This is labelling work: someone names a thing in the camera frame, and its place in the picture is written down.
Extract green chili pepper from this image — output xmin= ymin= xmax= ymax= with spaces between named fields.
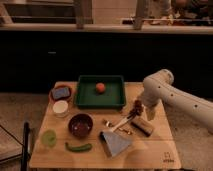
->
xmin=65 ymin=142 xmax=92 ymax=153

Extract brown black brush block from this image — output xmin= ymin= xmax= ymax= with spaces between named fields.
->
xmin=131 ymin=117 xmax=154 ymax=137

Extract dark purple bowl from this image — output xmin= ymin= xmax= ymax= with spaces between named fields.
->
xmin=68 ymin=113 xmax=93 ymax=139

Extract dark red grape bunch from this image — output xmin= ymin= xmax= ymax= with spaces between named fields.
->
xmin=130 ymin=100 xmax=143 ymax=116

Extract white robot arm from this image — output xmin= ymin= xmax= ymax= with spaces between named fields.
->
xmin=141 ymin=69 xmax=213 ymax=134

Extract metal fork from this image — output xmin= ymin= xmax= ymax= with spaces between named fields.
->
xmin=102 ymin=119 xmax=133 ymax=136

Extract blue sponge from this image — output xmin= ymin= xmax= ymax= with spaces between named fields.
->
xmin=52 ymin=87 xmax=70 ymax=100

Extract white cup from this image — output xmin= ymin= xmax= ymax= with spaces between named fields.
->
xmin=52 ymin=100 xmax=68 ymax=117

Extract black chair frame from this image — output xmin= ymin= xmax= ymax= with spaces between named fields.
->
xmin=0 ymin=122 xmax=31 ymax=171

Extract orange tomato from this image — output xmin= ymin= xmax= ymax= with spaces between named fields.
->
xmin=96 ymin=83 xmax=106 ymax=93

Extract green plastic tray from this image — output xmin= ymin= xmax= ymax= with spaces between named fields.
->
xmin=75 ymin=75 xmax=126 ymax=109

